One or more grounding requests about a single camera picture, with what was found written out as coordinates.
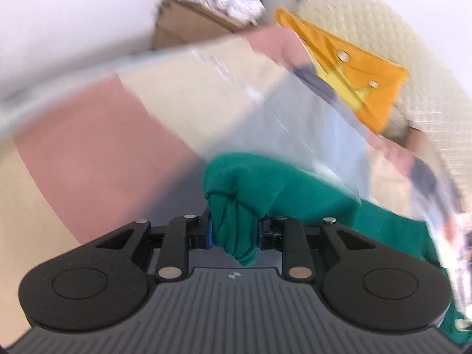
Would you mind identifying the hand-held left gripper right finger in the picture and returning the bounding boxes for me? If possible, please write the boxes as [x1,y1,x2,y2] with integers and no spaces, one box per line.
[258,216,373,279]

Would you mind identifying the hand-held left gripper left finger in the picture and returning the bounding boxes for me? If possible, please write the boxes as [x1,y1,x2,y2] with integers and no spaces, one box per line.
[95,214,214,280]

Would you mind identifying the green sweatshirt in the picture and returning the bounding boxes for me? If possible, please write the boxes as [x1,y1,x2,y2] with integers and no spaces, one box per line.
[204,153,472,342]

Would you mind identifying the patchwork duvet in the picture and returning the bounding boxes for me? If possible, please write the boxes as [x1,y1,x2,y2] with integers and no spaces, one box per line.
[0,26,467,266]

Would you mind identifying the yellow crown pillow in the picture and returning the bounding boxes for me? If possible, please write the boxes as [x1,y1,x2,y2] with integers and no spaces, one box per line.
[275,6,409,134]

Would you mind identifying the cardboard box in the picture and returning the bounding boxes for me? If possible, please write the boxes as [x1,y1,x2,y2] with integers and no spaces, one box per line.
[152,0,259,51]

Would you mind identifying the cream quilted headboard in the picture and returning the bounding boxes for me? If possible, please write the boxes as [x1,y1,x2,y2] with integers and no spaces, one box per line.
[295,0,472,207]

